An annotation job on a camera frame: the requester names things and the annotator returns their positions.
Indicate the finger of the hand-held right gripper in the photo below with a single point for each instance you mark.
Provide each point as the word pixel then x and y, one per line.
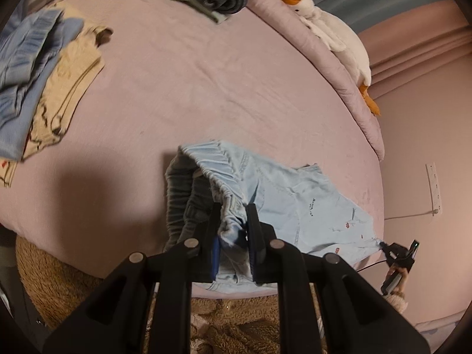
pixel 387 252

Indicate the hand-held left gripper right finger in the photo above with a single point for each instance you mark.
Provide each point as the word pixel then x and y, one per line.
pixel 253 261

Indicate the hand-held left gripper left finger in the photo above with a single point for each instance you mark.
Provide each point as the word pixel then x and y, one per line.
pixel 216 258

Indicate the light blue denim shorts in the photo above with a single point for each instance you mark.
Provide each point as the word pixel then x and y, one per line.
pixel 295 199

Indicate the folded beige pants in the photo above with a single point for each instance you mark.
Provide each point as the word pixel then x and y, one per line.
pixel 70 81

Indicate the blue pants pile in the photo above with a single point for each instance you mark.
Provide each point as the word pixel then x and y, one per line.
pixel 25 66

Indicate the person's right hand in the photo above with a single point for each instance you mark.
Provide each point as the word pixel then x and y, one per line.
pixel 400 276

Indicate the white power strip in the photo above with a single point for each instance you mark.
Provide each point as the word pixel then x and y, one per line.
pixel 433 188

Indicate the pink bed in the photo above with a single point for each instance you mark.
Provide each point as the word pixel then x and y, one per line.
pixel 177 92

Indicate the pink curtain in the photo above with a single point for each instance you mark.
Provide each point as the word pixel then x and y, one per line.
pixel 416 44

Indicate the beige printed cloth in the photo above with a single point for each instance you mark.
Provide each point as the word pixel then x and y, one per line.
pixel 7 171

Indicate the white goose plush toy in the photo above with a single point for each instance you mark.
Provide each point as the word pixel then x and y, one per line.
pixel 332 33

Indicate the pink quilted comforter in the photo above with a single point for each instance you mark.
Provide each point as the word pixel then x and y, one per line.
pixel 280 11

